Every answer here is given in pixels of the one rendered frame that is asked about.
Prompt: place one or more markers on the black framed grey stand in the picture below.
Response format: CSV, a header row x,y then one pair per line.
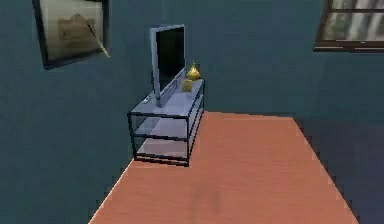
x,y
166,128

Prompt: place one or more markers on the small yellow box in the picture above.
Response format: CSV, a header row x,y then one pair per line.
x,y
186,85

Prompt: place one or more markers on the golden round vase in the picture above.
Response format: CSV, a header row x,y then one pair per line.
x,y
193,73

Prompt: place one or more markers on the grey flat television set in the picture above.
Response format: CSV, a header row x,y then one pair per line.
x,y
168,60

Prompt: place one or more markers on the dark framed window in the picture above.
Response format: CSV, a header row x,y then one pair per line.
x,y
353,25

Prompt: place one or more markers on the black framed wall picture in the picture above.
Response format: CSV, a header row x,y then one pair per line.
x,y
71,30

